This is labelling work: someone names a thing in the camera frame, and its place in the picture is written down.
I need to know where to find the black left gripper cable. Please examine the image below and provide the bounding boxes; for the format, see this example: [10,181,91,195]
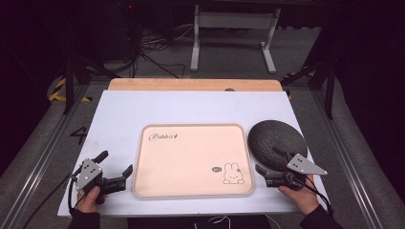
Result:
[20,167,84,229]

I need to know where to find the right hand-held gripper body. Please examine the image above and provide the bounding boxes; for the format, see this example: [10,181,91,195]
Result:
[264,153,329,192]

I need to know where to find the wooden table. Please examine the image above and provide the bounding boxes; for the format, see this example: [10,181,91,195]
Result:
[107,77,284,93]

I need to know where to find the white metal stand frame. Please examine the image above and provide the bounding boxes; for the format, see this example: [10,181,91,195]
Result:
[189,4,282,75]

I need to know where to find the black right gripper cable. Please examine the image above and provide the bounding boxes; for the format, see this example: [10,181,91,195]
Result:
[299,174,335,216]

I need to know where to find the pink tray with rabbit print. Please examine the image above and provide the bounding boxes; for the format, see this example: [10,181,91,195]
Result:
[131,123,256,198]

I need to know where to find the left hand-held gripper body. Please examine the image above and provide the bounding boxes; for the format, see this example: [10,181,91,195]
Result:
[70,157,128,196]

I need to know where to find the person's left hand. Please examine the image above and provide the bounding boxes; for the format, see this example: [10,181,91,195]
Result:
[75,185,108,215]

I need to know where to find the white board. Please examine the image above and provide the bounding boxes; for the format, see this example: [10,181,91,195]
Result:
[56,90,329,218]

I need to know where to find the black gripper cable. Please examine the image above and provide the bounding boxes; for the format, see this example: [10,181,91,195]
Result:
[299,174,335,216]
[20,167,84,229]

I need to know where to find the black tripod stand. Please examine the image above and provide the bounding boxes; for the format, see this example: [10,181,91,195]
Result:
[280,47,338,121]
[56,18,122,116]

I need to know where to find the person's right hand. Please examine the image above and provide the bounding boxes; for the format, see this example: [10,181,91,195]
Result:
[278,174,321,217]

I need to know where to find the bundle of black floor cables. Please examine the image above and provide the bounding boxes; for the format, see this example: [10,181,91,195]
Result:
[130,23,199,79]

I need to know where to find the white cord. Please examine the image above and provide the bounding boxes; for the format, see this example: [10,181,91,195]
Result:
[193,215,283,229]

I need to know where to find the metal floor rail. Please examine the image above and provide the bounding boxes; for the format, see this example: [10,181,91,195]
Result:
[309,89,386,229]
[0,83,94,229]

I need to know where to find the dark round textured plate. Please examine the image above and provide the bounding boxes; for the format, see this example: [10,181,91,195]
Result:
[246,119,309,173]

